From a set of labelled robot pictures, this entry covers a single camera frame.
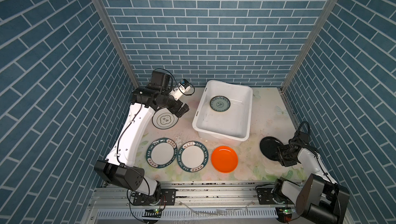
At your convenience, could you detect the green-rimmed lettered plate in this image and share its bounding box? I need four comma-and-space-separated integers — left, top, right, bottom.
145, 138, 178, 169
176, 141, 209, 172

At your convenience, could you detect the orange plate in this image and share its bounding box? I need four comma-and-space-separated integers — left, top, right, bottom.
211, 146, 239, 173

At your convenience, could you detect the white plastic bin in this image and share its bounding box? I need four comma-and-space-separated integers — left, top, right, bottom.
192, 80, 253, 146

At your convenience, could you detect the right green-rimmed lettered plate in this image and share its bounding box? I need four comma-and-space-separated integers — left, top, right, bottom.
176, 141, 209, 172

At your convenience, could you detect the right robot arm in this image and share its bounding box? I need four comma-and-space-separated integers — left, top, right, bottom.
272, 144, 350, 224

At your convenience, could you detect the blue-green patterned plate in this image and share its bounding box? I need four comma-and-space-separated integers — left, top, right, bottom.
209, 96, 231, 112

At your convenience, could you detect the white plate thin dark rim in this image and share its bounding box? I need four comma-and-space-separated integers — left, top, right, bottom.
152, 108, 178, 130

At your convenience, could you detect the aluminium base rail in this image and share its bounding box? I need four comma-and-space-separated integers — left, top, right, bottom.
81, 182, 350, 220

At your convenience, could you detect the left green-rimmed lettered plate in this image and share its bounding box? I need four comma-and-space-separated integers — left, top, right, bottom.
145, 138, 178, 169

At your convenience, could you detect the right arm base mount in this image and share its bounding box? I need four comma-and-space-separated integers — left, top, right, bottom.
255, 182, 301, 206

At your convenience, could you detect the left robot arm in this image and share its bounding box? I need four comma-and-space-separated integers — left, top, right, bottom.
94, 69, 192, 198

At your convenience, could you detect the black plate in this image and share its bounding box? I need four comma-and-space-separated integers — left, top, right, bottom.
259, 136, 284, 162

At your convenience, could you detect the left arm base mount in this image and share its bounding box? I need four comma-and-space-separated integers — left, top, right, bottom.
131, 188, 176, 206

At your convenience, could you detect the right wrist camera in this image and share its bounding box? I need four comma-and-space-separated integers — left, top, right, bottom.
295, 121, 311, 145

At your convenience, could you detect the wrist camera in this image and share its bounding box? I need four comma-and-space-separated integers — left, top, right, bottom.
170, 79, 195, 100
295, 121, 311, 145

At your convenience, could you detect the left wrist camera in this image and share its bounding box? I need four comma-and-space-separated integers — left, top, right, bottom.
170, 79, 195, 100

